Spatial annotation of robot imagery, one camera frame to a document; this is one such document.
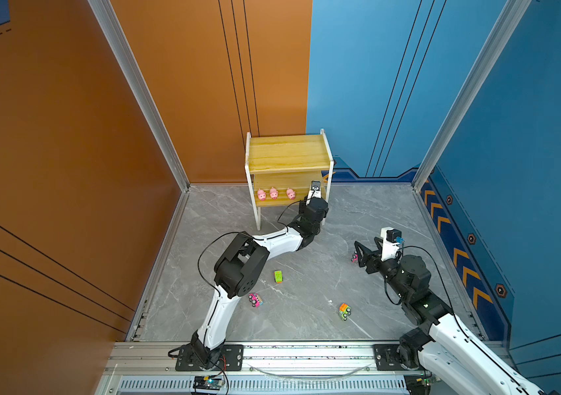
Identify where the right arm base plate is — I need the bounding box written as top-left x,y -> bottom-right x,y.
372,343 -> 406,371

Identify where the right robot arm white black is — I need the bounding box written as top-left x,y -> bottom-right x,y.
354,238 -> 545,394

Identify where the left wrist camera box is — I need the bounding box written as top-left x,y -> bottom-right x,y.
305,180 -> 321,201

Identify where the aluminium corner post left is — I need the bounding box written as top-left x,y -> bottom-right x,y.
88,0 -> 190,193

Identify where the aluminium corner post right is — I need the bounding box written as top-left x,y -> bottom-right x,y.
411,0 -> 531,193

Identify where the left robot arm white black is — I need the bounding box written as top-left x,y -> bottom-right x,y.
189,197 -> 329,369

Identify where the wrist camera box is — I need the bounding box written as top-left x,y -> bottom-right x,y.
305,180 -> 321,201
381,227 -> 404,262

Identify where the orange green toy car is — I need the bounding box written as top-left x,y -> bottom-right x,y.
339,303 -> 352,321

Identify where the green circuit board left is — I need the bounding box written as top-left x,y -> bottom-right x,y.
191,375 -> 228,394

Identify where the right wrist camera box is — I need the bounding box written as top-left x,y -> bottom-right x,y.
381,227 -> 404,262

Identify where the white frame wooden shelf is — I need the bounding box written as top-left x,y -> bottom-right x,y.
244,129 -> 335,230

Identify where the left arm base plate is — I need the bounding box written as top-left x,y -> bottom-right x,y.
175,344 -> 243,373

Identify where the aluminium corner post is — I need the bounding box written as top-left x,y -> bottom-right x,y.
88,0 -> 190,193
411,0 -> 531,193

